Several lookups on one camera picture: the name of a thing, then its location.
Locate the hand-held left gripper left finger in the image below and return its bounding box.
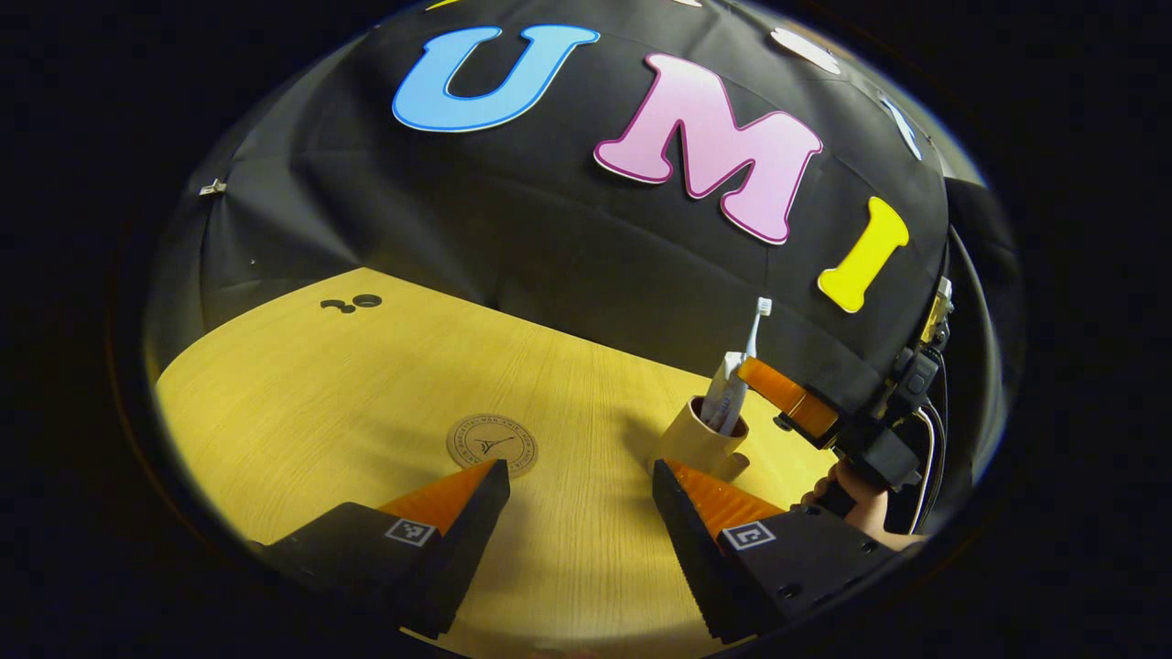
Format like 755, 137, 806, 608
252, 458, 512, 640

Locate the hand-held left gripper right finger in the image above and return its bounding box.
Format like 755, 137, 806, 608
652, 458, 903, 645

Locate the white toothpaste tube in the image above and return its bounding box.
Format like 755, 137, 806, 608
700, 351, 752, 437

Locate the white toothbrush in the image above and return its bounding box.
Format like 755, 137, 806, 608
740, 297, 774, 362

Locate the beige cup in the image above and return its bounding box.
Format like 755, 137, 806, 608
655, 395, 752, 484

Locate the round brown coaster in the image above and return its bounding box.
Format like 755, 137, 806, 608
446, 413, 539, 480

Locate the wooden desktop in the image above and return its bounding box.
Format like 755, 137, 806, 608
156, 267, 839, 659

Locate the black backdrop cloth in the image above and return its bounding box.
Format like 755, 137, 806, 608
142, 0, 1022, 513

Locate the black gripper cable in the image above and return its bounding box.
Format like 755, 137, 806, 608
911, 403, 949, 536

